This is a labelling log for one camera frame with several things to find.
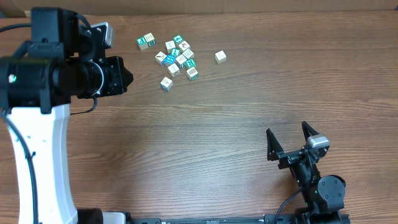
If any green-top wooden block upper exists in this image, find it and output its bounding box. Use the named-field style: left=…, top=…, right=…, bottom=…
left=173, top=35, right=184, bottom=45

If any blue-top wooden block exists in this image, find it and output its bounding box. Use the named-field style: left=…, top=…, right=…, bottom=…
left=164, top=55, right=176, bottom=66

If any green-top wooden block right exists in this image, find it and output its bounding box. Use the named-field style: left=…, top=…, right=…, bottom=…
left=186, top=58, right=197, bottom=69

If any wooden block brown picture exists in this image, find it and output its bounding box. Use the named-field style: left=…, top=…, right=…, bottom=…
left=182, top=49, right=194, bottom=60

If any wooden block green edge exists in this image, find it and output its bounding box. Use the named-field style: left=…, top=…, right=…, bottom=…
left=187, top=67, right=199, bottom=81

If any green-top wooden block far left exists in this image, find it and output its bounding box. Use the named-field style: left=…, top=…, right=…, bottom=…
left=136, top=36, right=149, bottom=50

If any lone plain wooden block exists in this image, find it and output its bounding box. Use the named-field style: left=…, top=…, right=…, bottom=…
left=215, top=50, right=227, bottom=64

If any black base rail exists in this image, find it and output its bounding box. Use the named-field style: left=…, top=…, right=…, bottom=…
left=77, top=208, right=351, bottom=224

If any green-top wooden block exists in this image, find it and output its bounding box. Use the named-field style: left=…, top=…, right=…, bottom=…
left=136, top=36, right=149, bottom=50
left=173, top=35, right=184, bottom=45
left=186, top=58, right=197, bottom=69

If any green letter wooden block centre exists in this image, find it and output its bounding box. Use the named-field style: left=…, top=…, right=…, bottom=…
left=170, top=48, right=181, bottom=57

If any plain wooden block green side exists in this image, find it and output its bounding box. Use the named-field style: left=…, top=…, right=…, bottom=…
left=144, top=33, right=156, bottom=47

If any brown cardboard backdrop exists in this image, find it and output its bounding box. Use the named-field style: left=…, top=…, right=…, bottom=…
left=1, top=0, right=397, bottom=17

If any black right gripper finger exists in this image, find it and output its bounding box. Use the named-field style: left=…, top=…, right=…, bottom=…
left=302, top=121, right=319, bottom=140
left=266, top=128, right=284, bottom=161

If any wooden block animal picture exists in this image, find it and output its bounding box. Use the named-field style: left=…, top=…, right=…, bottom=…
left=178, top=40, right=190, bottom=52

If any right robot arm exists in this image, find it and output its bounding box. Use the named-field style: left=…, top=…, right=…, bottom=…
left=266, top=121, right=350, bottom=224

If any wooden block pencil picture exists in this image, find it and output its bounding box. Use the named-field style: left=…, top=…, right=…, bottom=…
left=155, top=52, right=167, bottom=66

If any plain wooden block upper middle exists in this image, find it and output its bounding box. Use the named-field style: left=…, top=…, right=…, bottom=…
left=165, top=40, right=175, bottom=54

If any plain wooden block centre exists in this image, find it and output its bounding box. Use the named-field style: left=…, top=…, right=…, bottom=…
left=175, top=54, right=187, bottom=68

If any plain wooden block lower middle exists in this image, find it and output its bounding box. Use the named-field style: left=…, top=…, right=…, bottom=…
left=167, top=63, right=180, bottom=77

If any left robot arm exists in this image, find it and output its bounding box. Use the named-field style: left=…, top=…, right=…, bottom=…
left=1, top=7, right=133, bottom=223

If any wooden block blue edge lowest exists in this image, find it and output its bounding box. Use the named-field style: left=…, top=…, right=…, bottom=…
left=160, top=77, right=174, bottom=91

